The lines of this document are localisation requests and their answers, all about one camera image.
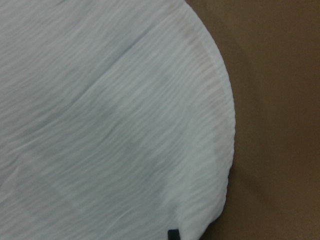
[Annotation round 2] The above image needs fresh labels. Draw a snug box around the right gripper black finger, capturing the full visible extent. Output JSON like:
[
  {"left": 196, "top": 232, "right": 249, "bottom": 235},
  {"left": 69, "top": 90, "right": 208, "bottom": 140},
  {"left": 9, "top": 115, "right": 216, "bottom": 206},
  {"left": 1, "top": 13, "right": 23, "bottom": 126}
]
[{"left": 167, "top": 229, "right": 180, "bottom": 240}]

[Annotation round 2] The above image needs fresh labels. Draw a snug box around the light blue button-up shirt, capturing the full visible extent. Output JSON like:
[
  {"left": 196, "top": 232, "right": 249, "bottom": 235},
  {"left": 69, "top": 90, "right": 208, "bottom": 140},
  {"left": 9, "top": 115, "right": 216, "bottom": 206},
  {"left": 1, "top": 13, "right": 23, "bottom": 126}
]
[{"left": 0, "top": 0, "right": 236, "bottom": 240}]

